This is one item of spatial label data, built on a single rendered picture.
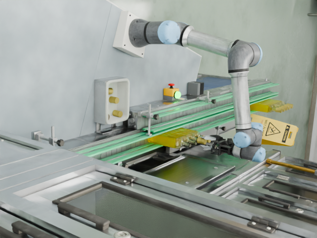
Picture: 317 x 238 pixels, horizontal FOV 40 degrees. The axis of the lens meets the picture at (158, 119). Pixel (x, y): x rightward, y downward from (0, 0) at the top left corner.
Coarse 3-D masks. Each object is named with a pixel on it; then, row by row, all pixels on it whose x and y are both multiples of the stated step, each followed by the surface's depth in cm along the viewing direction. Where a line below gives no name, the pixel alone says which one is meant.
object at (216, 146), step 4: (212, 140) 226; (216, 140) 227; (220, 140) 229; (224, 140) 227; (216, 144) 227; (220, 144) 224; (224, 144) 227; (228, 144) 226; (232, 144) 222; (212, 148) 227; (216, 148) 227; (220, 148) 223; (224, 148) 225; (228, 148) 221; (232, 148) 221; (212, 152) 228; (216, 152) 226; (220, 152) 224; (224, 152) 224; (228, 152) 221
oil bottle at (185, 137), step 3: (168, 132) 242; (171, 132) 242; (174, 132) 242; (177, 135) 237; (180, 135) 237; (183, 135) 237; (186, 135) 238; (183, 138) 235; (186, 138) 235; (189, 138) 237; (186, 141) 235
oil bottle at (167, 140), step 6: (150, 138) 241; (156, 138) 238; (162, 138) 236; (168, 138) 233; (174, 138) 231; (180, 138) 232; (162, 144) 236; (168, 144) 234; (174, 144) 232; (180, 144) 231
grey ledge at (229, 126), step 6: (234, 120) 328; (222, 126) 313; (228, 126) 321; (234, 126) 330; (204, 132) 293; (210, 132) 300; (216, 132) 307; (222, 132) 314; (168, 150) 263; (174, 150) 266
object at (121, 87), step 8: (112, 80) 217; (120, 80) 221; (128, 80) 226; (112, 88) 228; (120, 88) 230; (128, 88) 228; (120, 96) 231; (128, 96) 229; (112, 104) 230; (120, 104) 232; (128, 104) 230; (128, 112) 231; (112, 120) 224; (120, 120) 227
